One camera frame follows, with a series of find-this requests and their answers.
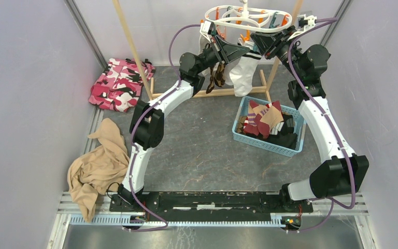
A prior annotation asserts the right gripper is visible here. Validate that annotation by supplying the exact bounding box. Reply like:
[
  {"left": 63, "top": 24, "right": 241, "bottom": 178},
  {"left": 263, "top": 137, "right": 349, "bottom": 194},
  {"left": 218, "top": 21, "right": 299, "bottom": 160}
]
[{"left": 250, "top": 25, "right": 304, "bottom": 80}]

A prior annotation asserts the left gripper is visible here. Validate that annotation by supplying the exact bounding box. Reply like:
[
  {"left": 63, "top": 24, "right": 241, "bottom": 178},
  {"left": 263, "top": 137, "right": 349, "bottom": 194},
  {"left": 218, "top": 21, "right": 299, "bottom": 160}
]
[{"left": 195, "top": 35, "right": 250, "bottom": 75}]

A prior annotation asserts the white plastic clip hanger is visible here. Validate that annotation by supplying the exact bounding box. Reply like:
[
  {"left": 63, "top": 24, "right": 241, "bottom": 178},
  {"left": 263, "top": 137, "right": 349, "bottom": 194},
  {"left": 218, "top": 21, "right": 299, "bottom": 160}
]
[{"left": 204, "top": 1, "right": 293, "bottom": 33}]

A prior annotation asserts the brown argyle sock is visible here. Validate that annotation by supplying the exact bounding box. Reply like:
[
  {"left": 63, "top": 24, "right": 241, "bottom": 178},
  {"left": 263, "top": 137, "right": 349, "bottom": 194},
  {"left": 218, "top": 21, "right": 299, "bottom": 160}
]
[{"left": 206, "top": 63, "right": 225, "bottom": 94}]

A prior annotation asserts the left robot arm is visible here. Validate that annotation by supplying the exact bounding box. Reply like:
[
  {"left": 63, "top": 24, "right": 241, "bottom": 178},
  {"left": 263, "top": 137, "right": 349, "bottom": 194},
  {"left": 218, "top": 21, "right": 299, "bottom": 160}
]
[{"left": 118, "top": 35, "right": 250, "bottom": 212}]

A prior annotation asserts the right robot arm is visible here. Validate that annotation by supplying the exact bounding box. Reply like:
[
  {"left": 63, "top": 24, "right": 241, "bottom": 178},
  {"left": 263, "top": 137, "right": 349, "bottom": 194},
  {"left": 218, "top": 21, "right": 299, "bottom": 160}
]
[{"left": 250, "top": 26, "right": 369, "bottom": 212}]

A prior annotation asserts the red striped sock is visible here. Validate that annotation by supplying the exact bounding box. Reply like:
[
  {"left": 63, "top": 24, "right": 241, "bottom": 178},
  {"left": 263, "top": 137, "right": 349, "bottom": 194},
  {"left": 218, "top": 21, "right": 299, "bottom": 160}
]
[{"left": 244, "top": 100, "right": 265, "bottom": 135}]

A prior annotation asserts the pink camouflage cloth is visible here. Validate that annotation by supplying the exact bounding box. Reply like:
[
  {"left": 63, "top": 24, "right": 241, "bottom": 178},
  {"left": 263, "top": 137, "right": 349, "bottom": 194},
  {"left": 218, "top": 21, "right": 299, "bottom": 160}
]
[{"left": 88, "top": 58, "right": 144, "bottom": 112}]

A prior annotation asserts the beige cloth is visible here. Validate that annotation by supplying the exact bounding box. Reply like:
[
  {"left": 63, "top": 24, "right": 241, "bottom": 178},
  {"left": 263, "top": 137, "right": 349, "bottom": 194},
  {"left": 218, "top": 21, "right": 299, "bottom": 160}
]
[{"left": 67, "top": 118, "right": 130, "bottom": 223}]

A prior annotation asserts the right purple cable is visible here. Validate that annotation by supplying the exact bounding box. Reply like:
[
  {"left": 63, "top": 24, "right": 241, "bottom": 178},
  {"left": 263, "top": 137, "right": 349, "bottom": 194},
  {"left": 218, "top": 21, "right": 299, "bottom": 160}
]
[{"left": 286, "top": 17, "right": 357, "bottom": 232}]

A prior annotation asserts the purple cable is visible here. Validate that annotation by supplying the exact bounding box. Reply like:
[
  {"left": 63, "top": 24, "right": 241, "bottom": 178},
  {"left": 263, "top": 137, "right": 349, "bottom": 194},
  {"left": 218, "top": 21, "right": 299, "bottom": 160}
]
[
  {"left": 286, "top": 17, "right": 357, "bottom": 232},
  {"left": 129, "top": 24, "right": 205, "bottom": 232}
]

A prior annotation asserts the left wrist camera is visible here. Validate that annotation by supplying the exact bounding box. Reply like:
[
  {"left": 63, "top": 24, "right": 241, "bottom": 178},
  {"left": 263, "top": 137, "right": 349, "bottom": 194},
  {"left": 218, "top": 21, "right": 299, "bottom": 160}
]
[{"left": 200, "top": 20, "right": 218, "bottom": 44}]

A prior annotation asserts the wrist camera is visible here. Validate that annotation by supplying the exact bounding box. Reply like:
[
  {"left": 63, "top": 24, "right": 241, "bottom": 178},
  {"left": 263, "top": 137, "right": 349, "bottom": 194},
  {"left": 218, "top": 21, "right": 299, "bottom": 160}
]
[
  {"left": 288, "top": 14, "right": 318, "bottom": 40},
  {"left": 200, "top": 20, "right": 218, "bottom": 44}
]

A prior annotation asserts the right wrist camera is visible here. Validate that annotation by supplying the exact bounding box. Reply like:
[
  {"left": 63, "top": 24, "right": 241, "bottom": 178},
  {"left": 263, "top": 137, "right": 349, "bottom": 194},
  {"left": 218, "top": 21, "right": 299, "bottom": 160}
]
[{"left": 288, "top": 14, "right": 318, "bottom": 40}]

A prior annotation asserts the wooden drying rack frame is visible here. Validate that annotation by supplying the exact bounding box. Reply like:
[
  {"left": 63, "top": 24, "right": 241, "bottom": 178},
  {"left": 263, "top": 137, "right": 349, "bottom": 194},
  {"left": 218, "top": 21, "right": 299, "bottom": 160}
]
[{"left": 112, "top": 0, "right": 304, "bottom": 104}]

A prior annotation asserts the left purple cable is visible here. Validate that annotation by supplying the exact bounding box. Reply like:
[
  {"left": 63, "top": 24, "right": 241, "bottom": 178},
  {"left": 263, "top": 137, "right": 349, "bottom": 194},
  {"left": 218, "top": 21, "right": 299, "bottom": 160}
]
[{"left": 129, "top": 24, "right": 205, "bottom": 232}]

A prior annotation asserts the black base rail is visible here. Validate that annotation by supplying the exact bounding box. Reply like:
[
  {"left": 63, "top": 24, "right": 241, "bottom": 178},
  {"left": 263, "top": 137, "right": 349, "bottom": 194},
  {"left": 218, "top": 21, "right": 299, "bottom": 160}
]
[{"left": 109, "top": 190, "right": 313, "bottom": 223}]

